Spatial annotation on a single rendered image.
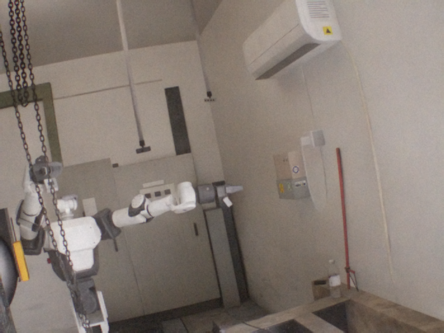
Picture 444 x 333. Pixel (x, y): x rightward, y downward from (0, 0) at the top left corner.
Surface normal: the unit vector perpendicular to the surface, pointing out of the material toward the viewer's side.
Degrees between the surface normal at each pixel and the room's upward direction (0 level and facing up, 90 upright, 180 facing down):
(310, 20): 90
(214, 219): 90
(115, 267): 90
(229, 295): 90
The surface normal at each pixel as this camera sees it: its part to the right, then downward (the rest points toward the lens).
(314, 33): 0.24, -0.04
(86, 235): 0.59, -0.22
